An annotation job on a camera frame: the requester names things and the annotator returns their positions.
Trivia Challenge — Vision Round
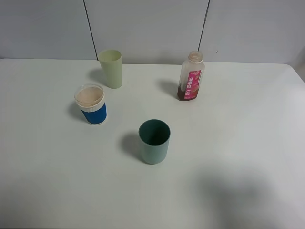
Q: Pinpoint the teal green plastic cup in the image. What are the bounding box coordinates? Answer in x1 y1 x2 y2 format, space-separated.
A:
138 119 171 165

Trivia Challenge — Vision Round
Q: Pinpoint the blue sleeved glass cup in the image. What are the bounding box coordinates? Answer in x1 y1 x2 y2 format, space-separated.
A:
74 84 107 125

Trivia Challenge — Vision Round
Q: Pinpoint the pink label drink bottle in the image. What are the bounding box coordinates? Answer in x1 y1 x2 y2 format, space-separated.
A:
177 51 205 101

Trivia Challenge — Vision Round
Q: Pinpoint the pale green plastic cup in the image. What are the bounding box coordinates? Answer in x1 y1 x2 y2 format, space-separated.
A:
98 50 122 89

